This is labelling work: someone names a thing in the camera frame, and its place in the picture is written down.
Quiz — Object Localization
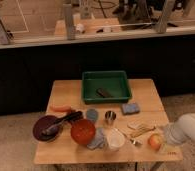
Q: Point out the yellow red apple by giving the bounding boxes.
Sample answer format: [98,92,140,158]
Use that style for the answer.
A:
[148,134,163,151]

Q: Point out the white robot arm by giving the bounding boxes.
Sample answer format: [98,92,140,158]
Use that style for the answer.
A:
[163,113,195,146]

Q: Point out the dark object in bin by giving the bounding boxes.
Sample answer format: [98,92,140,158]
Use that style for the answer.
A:
[96,88,112,98]

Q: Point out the green plastic bin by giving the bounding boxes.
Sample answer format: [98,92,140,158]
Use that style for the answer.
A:
[81,70,132,104]

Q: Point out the blue round lid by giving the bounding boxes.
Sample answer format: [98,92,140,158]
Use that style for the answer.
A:
[86,109,98,123]

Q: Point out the small metal cup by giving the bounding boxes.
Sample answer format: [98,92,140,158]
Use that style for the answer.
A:
[105,111,116,125]

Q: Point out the wooden table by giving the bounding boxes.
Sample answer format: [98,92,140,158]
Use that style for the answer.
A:
[34,79,182,164]

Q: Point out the blue sponge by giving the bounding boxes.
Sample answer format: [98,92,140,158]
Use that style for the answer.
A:
[121,103,140,115]

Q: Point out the orange carrot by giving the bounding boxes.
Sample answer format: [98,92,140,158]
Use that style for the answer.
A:
[50,106,71,112]

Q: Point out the orange red bowl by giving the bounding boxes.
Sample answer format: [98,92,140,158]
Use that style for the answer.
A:
[71,119,96,145]

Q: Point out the white plastic cup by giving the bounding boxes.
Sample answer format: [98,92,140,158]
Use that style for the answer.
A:
[106,129,125,151]

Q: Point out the blue grey cloth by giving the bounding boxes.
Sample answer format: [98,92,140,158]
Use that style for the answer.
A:
[87,127,106,150]

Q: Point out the wooden utensil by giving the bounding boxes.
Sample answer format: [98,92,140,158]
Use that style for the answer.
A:
[127,123,155,138]

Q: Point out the dark purple plate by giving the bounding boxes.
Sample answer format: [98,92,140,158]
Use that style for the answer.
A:
[33,115,59,142]

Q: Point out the metal fork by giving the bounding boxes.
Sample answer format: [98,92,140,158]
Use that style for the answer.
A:
[115,128,142,147]

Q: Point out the black handled ladle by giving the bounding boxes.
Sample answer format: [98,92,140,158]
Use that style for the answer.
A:
[42,111,83,136]

